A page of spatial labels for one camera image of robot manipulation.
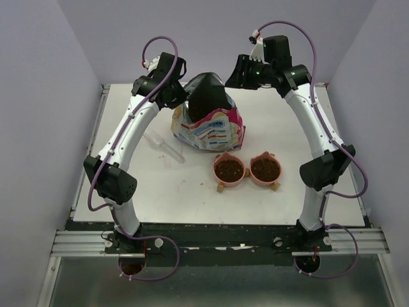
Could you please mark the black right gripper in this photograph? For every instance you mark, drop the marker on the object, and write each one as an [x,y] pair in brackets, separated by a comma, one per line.
[242,65]

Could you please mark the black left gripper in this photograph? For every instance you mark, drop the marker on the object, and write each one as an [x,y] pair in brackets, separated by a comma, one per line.
[179,98]

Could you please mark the pet food bag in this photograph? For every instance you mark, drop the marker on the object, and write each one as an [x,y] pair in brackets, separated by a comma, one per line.
[209,119]

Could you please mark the clear plastic scoop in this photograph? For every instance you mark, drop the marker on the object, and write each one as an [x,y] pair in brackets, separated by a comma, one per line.
[157,142]

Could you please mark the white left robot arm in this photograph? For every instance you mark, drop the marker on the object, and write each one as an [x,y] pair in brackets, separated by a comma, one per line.
[107,172]

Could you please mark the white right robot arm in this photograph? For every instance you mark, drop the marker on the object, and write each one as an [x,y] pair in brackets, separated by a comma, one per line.
[330,155]

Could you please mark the pink left pet bowl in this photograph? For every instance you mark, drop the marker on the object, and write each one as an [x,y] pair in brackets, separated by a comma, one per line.
[228,170]

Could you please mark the pink pet bowl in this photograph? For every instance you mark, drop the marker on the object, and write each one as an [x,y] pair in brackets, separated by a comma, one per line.
[228,170]
[265,170]

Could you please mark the brown pet food kibble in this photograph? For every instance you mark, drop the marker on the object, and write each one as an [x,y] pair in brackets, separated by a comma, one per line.
[264,169]

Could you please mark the pink right pet bowl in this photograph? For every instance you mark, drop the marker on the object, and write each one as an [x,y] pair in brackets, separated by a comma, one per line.
[265,170]

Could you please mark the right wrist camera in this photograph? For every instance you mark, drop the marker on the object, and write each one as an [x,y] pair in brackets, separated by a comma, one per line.
[257,52]

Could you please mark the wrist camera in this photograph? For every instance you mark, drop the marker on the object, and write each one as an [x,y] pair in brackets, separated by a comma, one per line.
[151,65]
[257,52]

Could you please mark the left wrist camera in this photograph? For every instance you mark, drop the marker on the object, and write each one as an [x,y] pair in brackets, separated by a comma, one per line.
[151,65]

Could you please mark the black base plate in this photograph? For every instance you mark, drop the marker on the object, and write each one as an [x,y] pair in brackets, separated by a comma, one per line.
[206,245]

